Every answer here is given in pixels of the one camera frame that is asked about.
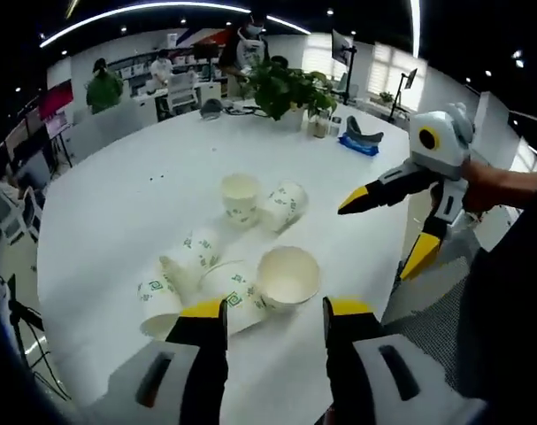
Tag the blue wipes packet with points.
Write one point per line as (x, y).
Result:
(358, 148)

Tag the red screen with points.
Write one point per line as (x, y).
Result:
(56, 99)

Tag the small potted plant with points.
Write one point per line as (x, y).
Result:
(386, 97)

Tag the curved ceiling light strip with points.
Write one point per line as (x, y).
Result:
(162, 12)
(415, 26)

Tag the white office chair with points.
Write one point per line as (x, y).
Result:
(181, 90)

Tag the pile of paper cups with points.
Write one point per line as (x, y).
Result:
(286, 283)

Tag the white desk partition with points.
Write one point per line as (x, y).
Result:
(113, 128)

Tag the green potted plant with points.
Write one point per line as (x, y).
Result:
(286, 88)

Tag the grey curved object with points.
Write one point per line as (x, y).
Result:
(358, 133)

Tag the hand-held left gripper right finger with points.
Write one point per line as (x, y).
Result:
(352, 354)

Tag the black monitor on pole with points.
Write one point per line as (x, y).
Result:
(410, 79)
(342, 42)

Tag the storage shelf with boxes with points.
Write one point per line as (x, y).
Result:
(135, 66)

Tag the grey cap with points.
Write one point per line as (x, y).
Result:
(211, 110)

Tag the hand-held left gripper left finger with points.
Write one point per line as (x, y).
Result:
(197, 354)

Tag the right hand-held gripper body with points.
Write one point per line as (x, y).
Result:
(445, 146)

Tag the clear glass jar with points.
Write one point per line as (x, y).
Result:
(335, 126)

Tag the person's right hand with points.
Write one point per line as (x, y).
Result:
(485, 188)

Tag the person's dark clothing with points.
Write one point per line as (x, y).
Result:
(516, 288)

